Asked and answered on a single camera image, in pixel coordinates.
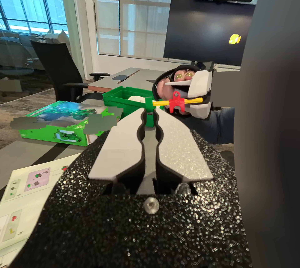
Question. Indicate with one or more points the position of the grey brick with green plate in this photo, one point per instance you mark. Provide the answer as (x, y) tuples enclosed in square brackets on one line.
[(149, 104)]

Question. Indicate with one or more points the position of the green plastic bin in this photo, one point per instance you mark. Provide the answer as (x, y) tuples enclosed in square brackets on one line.
[(117, 100)]

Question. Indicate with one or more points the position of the dark grey panel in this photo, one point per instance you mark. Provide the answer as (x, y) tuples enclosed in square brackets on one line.
[(269, 132)]

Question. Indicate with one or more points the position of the grey table with wooden edge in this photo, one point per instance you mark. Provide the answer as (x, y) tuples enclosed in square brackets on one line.
[(138, 78)]

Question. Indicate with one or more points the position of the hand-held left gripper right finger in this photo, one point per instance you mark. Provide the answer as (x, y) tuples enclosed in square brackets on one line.
[(182, 151)]

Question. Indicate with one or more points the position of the large black monitor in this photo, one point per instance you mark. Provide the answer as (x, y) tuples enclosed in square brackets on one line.
[(206, 29)]

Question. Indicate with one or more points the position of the yellow toy axle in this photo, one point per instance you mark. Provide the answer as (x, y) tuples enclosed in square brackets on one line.
[(161, 102)]

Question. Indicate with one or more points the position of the black monitor stand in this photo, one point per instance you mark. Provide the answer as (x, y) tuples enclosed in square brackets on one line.
[(206, 64)]

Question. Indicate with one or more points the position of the white paper sheet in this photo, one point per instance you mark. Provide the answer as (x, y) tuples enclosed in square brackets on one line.
[(137, 99)]

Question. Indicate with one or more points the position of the green toy set box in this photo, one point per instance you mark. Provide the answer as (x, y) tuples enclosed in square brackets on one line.
[(42, 135)]

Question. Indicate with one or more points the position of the grey chair behind glass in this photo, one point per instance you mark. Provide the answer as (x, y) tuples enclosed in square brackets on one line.
[(16, 62)]

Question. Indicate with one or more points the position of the instruction booklet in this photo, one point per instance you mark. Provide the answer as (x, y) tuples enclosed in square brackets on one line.
[(25, 193)]

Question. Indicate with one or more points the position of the black office chair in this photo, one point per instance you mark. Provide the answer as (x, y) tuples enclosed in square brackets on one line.
[(56, 66)]

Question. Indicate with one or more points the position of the person's right hand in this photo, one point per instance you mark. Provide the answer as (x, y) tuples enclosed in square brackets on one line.
[(165, 91)]

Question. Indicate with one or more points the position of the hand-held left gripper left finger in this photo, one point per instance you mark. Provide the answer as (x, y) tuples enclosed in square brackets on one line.
[(117, 146)]

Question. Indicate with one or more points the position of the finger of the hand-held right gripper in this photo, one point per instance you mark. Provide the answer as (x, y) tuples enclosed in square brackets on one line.
[(201, 84), (201, 110)]

